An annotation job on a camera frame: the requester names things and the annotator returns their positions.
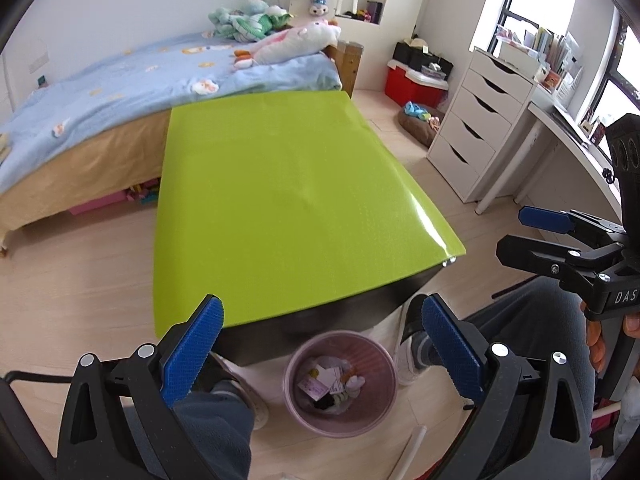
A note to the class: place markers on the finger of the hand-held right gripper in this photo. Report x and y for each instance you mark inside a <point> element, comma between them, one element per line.
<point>542,218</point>
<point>530,255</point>

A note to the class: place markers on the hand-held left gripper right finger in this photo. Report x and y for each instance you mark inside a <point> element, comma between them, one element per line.
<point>450,350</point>

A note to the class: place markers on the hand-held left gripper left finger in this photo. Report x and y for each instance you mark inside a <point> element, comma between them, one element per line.
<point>195,355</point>

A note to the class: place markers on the white sock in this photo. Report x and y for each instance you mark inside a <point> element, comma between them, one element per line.
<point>356,382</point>

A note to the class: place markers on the pink plastic waste bin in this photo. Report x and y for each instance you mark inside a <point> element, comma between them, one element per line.
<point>350,345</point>

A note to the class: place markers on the purple and white box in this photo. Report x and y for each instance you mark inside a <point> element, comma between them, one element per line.
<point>312,389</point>

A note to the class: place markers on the black sock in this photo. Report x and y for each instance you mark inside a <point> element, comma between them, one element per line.
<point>325,404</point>

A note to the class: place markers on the person's right hand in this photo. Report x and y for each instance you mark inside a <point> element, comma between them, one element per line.
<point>595,345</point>

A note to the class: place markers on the person's right shoe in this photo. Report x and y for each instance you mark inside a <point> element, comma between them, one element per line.
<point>407,367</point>

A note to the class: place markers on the person's shoe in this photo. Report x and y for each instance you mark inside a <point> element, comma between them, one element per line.
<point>407,367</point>
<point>260,410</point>

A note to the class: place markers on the person's right leg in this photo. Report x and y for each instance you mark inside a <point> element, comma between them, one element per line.
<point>530,320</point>

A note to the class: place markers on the person's leg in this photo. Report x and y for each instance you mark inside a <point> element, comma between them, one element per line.
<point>215,430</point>
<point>530,320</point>

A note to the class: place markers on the white desk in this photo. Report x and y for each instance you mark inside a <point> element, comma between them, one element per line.
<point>560,150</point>

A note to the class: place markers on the person's left leg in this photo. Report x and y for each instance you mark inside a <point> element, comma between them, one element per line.
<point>215,430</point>

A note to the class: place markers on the person's left shoe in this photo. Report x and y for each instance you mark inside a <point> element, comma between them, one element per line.
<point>260,410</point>

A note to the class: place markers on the white plastic tube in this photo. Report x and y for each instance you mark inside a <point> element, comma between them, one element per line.
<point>412,447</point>

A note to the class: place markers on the white drawer cabinet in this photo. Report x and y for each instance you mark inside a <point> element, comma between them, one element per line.
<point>470,120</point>

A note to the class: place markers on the row of books and cards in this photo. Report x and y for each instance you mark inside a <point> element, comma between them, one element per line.
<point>540,42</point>

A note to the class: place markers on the brown floor cushion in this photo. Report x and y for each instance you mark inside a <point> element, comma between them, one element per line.
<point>417,130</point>

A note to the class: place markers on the light blue soft toy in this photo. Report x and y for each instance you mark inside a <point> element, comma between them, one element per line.
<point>416,110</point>

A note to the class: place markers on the colourful toy blocks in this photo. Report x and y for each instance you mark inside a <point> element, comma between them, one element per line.
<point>145,192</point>

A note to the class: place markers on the pink storage box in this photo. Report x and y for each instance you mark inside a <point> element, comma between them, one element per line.
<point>95,205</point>

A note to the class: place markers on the red storage box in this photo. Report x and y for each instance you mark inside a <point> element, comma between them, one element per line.
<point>412,87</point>

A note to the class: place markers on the black table with green top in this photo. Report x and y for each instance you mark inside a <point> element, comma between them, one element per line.
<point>280,185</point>

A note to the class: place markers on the black bags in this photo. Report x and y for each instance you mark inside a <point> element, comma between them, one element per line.
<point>425,57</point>

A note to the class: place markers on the wooden bed with beige skirt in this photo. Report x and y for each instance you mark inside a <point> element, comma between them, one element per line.
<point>75,170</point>

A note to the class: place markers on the light blue printed blanket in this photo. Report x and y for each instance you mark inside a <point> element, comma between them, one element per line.
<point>125,75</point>

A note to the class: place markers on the white and pink plush toy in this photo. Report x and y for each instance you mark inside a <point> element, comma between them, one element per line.
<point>300,40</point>

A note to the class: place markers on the green plush toy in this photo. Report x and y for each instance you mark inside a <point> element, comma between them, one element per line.
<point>245,22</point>

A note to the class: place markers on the wall socket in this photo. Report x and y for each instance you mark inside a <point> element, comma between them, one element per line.
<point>42,80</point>

